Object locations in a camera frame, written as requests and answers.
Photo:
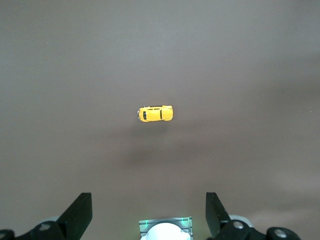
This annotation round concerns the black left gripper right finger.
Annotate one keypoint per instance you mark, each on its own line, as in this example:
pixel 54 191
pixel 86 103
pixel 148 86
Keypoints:
pixel 217 220

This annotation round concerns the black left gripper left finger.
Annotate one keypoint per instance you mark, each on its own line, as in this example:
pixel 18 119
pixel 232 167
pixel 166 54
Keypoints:
pixel 72 217

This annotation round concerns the yellow beetle toy car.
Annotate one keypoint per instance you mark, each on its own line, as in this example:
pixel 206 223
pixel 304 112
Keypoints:
pixel 153 115

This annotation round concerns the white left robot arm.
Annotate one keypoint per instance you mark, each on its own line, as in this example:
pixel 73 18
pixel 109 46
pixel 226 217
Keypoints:
pixel 165 232

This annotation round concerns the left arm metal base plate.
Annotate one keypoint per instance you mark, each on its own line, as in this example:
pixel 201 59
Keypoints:
pixel 187 223

